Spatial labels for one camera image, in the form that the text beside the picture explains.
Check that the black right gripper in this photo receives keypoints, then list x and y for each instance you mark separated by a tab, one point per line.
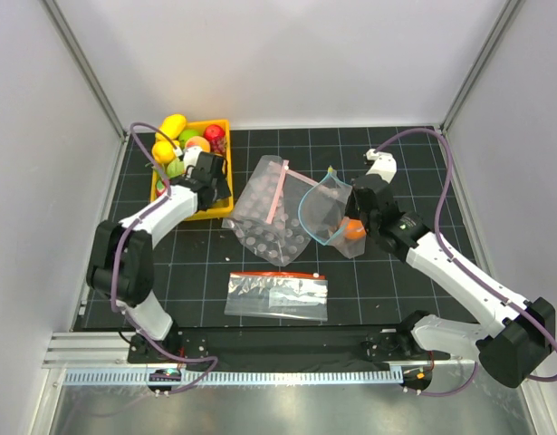
350	211

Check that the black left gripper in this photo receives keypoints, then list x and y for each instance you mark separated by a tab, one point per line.
221	188

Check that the small orange tangerine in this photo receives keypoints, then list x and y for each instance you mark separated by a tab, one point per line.
352	229

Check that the blue zipper clear bag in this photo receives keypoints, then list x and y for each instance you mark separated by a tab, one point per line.
321	211

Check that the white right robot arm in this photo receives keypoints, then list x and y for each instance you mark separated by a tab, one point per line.
510	336

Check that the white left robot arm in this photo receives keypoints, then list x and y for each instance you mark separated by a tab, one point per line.
121	264

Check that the pink zipper dotted bag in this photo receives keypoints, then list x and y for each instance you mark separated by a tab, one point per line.
265	217

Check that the red zipper clear bag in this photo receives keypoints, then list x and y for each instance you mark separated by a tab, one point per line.
285	295

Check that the green cabbage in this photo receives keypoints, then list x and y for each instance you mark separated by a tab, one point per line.
175	168

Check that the peach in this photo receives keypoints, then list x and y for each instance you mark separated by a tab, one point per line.
198	142

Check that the red pomegranate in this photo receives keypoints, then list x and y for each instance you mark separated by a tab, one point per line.
213	131

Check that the green apple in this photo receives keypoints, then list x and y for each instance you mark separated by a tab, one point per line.
187	134

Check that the pink dragon fruit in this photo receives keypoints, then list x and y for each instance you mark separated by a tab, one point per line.
160	188

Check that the yellow starfruit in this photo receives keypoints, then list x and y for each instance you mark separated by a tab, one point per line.
163	151

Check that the yellow plastic fruit tray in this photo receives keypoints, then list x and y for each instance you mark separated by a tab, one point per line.
222	207

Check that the yellow mango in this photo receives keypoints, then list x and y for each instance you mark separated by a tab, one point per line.
171	127

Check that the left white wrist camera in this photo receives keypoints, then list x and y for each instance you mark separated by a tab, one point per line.
188	158

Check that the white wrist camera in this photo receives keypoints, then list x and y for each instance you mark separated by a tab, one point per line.
188	158
382	164

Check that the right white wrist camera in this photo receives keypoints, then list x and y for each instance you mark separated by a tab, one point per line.
382	164

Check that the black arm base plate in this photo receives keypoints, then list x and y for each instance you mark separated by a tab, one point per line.
293	349

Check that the perforated metal rail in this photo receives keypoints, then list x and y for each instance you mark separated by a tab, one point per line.
153	378

